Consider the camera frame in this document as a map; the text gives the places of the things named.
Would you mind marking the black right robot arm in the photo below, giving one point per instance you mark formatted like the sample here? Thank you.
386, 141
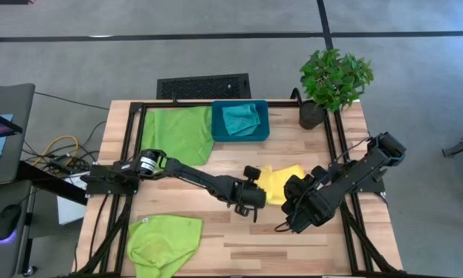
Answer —
355, 173

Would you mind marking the laptop on side desk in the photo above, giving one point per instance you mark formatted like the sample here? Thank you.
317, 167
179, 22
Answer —
21, 100

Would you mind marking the lime green towel white tag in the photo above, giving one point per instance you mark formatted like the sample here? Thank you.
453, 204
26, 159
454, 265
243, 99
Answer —
162, 247

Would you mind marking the black mesh computer case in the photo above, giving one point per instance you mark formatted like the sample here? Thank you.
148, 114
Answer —
200, 87

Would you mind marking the green microfiber towel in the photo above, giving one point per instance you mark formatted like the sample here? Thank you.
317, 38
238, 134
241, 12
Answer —
177, 131

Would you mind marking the black computer mouse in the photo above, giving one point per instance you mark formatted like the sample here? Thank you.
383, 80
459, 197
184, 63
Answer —
7, 222

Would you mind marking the teal plastic bin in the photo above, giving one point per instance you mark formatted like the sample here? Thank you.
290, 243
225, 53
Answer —
218, 135

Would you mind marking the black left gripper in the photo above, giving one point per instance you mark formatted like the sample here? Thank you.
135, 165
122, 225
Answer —
249, 195

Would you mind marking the white box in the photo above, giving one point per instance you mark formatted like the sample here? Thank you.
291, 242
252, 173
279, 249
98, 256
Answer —
71, 210

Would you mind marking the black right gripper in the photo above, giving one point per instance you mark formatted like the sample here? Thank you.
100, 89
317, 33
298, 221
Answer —
303, 204

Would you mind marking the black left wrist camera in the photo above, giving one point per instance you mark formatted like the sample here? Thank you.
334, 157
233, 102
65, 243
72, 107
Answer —
252, 173

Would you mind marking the teal microfiber towel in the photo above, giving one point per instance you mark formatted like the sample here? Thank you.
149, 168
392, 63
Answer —
241, 119

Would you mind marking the potted green plant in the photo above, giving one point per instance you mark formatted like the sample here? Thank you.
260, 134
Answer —
332, 77

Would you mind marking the yellow microfiber towel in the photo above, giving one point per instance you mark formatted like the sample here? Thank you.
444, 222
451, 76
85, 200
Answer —
281, 181

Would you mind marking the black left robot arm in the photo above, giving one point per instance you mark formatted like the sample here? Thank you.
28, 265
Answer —
193, 175

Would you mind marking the black desk beam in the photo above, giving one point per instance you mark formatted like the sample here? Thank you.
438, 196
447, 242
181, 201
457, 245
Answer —
42, 179

